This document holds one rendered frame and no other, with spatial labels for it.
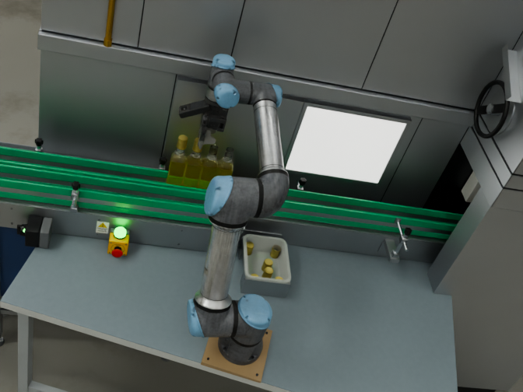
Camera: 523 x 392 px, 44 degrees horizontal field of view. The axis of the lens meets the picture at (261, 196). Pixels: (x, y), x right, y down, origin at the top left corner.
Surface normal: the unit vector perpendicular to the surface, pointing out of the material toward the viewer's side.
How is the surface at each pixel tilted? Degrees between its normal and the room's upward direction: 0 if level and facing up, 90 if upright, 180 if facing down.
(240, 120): 90
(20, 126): 0
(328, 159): 90
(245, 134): 90
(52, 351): 0
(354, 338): 0
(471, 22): 90
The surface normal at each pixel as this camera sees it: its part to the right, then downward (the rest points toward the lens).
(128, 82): 0.07, 0.67
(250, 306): 0.38, -0.67
